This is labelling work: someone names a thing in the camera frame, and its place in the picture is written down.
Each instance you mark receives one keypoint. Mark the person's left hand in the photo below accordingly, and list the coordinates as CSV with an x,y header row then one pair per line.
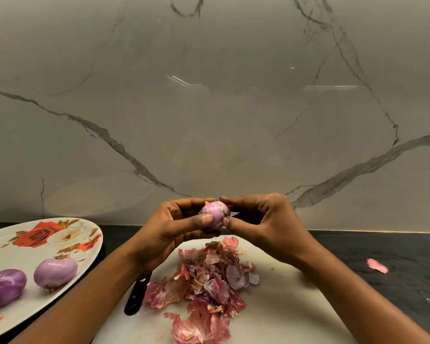
x,y
161,231

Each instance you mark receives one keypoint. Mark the person's right hand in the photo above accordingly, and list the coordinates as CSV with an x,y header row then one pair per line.
x,y
270,229

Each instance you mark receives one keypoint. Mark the person's left thumb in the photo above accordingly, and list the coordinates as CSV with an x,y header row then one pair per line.
x,y
191,223

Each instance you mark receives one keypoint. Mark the person's right thumb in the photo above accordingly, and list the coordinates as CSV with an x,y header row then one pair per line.
x,y
242,227

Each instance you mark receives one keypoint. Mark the small half-peeled red onion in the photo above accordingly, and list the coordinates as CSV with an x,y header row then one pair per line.
x,y
215,212

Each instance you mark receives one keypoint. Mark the person's left forearm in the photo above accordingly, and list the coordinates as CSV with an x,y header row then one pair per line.
x,y
79,297

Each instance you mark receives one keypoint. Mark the person's right forearm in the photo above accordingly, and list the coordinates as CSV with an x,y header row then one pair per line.
x,y
358,300

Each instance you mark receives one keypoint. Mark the pile of onion skins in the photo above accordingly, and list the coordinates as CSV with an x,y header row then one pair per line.
x,y
204,286

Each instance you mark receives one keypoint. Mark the white cutting board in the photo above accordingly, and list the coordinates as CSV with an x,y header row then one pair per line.
x,y
283,304

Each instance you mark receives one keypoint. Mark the pink onion skin scrap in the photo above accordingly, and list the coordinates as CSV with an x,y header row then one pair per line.
x,y
377,265

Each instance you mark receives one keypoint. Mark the light purple peeled onion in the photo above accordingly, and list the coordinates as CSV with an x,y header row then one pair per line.
x,y
55,272

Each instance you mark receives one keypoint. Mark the white floral oval plate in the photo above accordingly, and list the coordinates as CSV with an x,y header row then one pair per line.
x,y
25,268

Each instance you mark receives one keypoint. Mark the dark purple peeled onion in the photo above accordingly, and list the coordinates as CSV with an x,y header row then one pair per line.
x,y
3,287

